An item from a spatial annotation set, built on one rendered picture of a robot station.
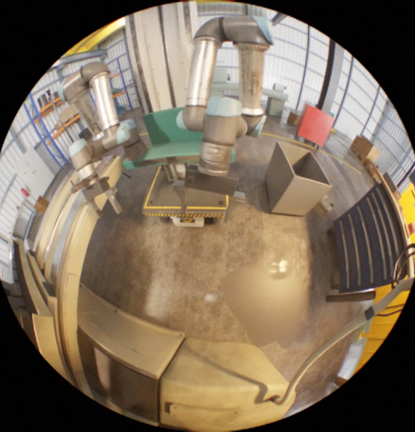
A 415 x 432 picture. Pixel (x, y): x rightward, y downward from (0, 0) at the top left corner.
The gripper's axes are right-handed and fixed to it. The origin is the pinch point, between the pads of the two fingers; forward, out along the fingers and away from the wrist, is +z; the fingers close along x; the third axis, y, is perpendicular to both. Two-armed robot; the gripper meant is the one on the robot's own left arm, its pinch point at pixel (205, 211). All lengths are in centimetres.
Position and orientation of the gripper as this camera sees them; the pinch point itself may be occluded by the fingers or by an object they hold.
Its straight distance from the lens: 39.1
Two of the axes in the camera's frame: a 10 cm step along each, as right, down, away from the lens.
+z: -1.5, 7.7, 6.3
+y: -1.3, 6.1, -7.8
